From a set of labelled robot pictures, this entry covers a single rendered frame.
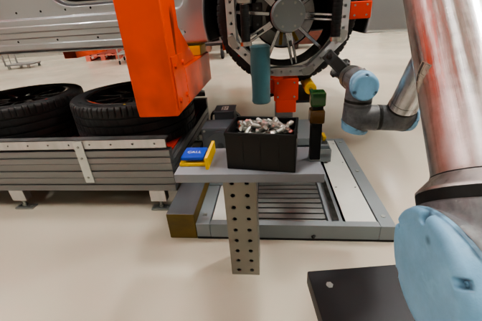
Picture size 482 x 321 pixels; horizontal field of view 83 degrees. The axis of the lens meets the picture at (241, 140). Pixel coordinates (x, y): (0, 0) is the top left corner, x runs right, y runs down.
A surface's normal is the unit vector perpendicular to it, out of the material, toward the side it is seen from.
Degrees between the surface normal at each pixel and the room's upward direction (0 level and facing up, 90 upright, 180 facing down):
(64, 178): 90
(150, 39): 90
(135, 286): 0
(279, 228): 90
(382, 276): 0
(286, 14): 90
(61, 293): 0
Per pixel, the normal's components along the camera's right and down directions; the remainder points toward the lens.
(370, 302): -0.06, -0.91
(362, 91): -0.09, 0.32
